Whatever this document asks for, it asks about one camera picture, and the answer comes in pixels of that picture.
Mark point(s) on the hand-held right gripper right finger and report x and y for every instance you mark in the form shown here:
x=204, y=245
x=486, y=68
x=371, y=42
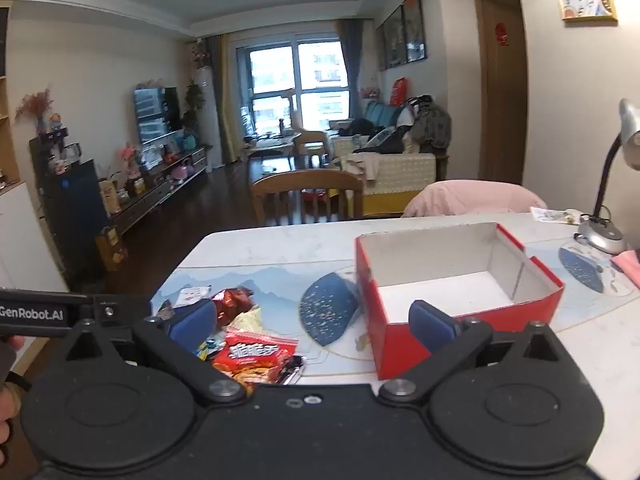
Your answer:
x=432, y=326

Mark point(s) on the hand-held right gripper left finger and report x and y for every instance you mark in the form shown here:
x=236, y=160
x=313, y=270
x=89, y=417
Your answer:
x=192, y=321

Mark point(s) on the white snack packet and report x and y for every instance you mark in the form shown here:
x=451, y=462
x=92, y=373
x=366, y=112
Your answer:
x=190, y=294

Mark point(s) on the silver candy wrapper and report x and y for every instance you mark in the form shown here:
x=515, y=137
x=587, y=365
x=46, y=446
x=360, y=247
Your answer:
x=164, y=310

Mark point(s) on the red cardboard box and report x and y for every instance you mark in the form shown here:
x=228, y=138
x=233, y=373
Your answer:
x=400, y=350

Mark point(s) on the red foil snack packet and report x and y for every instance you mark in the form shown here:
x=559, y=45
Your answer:
x=232, y=305

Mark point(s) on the red chips packet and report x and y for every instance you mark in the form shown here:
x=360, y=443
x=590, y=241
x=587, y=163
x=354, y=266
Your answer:
x=255, y=355

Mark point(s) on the person's left hand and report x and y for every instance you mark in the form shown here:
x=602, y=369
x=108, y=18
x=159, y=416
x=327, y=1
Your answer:
x=7, y=402

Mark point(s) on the white cabinet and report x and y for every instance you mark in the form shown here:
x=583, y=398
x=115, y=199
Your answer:
x=25, y=240

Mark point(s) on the brown paper bag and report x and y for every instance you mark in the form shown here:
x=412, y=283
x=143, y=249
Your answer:
x=111, y=250

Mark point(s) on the black cabinet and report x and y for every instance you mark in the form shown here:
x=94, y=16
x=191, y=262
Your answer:
x=70, y=210

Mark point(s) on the long television cabinet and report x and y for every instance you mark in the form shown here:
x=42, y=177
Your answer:
x=160, y=187

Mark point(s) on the beige paper bag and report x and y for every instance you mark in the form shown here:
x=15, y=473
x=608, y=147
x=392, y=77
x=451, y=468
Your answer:
x=110, y=197

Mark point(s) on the sofa with cream cover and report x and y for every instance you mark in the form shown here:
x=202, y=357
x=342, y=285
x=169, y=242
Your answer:
x=400, y=175

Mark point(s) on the white printed sachet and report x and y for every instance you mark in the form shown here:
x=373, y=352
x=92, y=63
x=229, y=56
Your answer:
x=550, y=215

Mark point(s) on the glass kettle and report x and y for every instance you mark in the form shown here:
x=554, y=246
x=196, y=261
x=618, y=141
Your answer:
x=72, y=152

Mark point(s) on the beige garment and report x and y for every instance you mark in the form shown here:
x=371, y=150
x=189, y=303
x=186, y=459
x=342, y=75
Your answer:
x=365, y=165

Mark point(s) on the pink flower bouquet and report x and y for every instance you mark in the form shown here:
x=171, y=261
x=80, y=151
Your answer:
x=130, y=157

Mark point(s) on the wooden dining chair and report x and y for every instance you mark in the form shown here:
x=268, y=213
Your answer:
x=305, y=180

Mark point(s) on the coffee table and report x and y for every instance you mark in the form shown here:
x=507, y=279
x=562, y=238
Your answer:
x=270, y=147

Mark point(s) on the silver gooseneck desk lamp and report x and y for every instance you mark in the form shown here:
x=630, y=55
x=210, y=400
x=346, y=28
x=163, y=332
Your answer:
x=602, y=237

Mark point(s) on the small figurine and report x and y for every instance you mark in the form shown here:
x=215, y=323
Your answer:
x=56, y=122

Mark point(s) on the dark jacket pile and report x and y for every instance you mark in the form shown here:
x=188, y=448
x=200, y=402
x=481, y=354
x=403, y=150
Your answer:
x=432, y=120

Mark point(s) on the dried flower vase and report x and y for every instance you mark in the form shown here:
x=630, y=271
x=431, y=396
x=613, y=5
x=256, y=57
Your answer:
x=35, y=107

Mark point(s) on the white tower air conditioner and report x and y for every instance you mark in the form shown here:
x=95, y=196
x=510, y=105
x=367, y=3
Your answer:
x=209, y=115

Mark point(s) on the flat screen television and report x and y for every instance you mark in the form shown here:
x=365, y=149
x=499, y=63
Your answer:
x=156, y=115

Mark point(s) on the light wooden armchair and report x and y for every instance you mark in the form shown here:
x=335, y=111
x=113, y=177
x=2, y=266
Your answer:
x=310, y=140

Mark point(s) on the teal cushion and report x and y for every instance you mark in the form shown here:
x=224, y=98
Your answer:
x=380, y=112

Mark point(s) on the tall green plant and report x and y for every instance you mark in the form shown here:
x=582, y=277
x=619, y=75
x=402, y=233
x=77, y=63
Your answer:
x=194, y=100

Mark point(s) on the grey and yellow curtain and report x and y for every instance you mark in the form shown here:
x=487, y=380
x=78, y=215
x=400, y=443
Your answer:
x=225, y=100

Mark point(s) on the wooden door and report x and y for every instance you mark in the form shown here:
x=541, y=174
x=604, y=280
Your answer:
x=502, y=100

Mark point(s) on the red bag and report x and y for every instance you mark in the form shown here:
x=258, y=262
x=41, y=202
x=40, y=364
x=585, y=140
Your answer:
x=398, y=91

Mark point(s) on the large window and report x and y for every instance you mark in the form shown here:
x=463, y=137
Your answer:
x=295, y=80

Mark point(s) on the narrow framed picture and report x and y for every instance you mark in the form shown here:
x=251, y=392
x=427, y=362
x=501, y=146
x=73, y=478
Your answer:
x=381, y=47

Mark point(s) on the medium framed picture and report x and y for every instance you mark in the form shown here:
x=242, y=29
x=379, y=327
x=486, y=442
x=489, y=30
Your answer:
x=395, y=37

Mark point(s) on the red door ornament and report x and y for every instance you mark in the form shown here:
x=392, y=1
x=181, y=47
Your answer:
x=501, y=33

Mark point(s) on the large framed picture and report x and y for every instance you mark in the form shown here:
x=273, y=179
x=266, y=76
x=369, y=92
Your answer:
x=414, y=25

